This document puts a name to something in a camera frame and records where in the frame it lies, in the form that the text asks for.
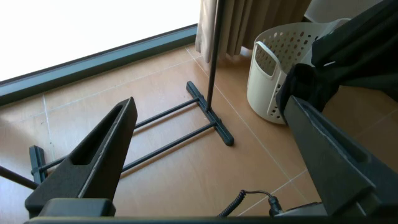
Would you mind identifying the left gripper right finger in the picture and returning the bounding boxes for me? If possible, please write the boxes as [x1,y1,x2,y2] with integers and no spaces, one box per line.
[283,95,398,218]

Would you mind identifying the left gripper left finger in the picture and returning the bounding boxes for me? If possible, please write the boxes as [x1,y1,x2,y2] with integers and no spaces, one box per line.
[25,96,138,218]

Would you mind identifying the black shorts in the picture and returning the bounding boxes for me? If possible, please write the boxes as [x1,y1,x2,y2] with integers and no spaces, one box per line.
[275,0,398,121]

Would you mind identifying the white laundry basket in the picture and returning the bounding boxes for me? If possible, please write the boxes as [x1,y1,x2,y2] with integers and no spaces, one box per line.
[246,17,351,125]

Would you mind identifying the black clothes rack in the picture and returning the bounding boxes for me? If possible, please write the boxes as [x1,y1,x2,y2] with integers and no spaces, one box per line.
[0,0,235,190]

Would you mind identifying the brown curtain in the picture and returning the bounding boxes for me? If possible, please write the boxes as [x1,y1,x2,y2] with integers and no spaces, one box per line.
[195,0,312,64]

